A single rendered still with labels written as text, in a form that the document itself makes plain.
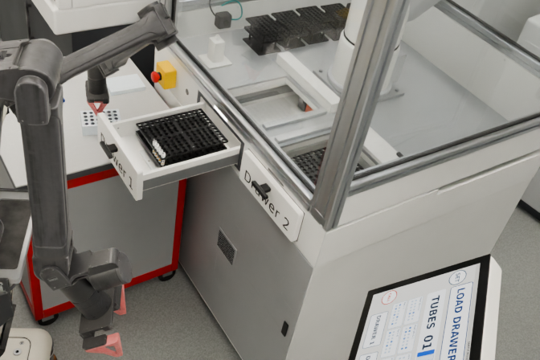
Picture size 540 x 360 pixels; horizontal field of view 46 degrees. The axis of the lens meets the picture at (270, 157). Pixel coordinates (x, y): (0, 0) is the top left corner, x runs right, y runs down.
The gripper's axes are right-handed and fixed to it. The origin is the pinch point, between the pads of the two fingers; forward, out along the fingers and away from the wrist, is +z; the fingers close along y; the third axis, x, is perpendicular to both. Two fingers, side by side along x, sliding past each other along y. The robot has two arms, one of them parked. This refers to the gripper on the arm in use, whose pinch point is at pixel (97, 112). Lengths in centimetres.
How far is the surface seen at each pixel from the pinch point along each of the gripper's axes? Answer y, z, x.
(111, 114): 0.3, 1.5, -4.3
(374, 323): -104, -21, -49
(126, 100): 12.6, 5.6, -10.8
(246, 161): -39, -10, -39
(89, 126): -5.4, 1.4, 3.0
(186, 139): -26.9, -9.2, -23.5
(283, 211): -58, -8, -44
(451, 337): -119, -36, -54
